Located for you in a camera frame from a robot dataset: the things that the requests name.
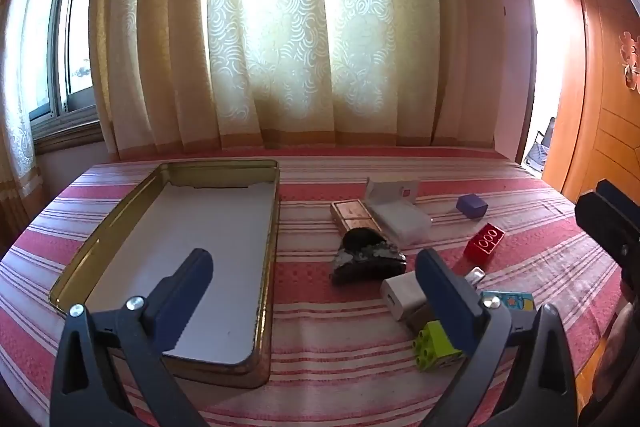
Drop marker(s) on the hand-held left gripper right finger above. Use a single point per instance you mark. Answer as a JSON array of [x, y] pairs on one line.
[[440, 289]]

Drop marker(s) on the red toy brick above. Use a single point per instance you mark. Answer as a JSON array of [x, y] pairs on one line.
[[482, 247]]

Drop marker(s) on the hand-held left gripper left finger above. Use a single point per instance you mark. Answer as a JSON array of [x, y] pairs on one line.
[[185, 289]]

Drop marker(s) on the yellow patterned curtain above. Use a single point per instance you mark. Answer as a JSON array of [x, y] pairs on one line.
[[300, 32]]

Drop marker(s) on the beige patterned cardboard box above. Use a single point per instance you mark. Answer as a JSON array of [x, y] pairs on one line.
[[395, 192]]

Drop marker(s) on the colourful card box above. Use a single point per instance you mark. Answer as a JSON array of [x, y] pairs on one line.
[[515, 302]]

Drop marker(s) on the small silver metal object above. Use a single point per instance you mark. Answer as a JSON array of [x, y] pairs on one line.
[[476, 274]]

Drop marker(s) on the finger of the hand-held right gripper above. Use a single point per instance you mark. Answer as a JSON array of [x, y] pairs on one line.
[[607, 232], [620, 199]]

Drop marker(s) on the copper-coloured box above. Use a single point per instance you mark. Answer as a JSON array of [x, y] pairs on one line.
[[355, 214]]

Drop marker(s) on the window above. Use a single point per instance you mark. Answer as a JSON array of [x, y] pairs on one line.
[[70, 32]]

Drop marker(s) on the purple cube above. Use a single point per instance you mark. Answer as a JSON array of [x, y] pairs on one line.
[[472, 206]]

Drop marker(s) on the pink flower door sticker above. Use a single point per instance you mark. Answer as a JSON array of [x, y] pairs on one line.
[[631, 57]]

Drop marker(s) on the white lace curtain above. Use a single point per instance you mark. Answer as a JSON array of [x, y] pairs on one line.
[[20, 132]]

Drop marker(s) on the red striped bed sheet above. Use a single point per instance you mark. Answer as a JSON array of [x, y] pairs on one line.
[[320, 347]]

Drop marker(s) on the green toy brick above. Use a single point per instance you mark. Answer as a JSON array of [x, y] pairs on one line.
[[435, 342]]

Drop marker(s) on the clear plastic box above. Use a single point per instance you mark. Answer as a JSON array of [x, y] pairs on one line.
[[402, 222]]

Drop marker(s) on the wooden door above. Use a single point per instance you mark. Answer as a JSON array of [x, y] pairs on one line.
[[605, 107]]

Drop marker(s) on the dark chair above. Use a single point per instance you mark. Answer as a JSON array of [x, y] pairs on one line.
[[540, 152]]

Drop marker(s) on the white power adapter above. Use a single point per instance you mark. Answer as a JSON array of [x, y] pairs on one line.
[[400, 294]]

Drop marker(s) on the gold metal tin tray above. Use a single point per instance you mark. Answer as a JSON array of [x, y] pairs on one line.
[[200, 227]]

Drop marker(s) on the wooden window sill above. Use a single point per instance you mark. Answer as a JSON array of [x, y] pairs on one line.
[[70, 134]]

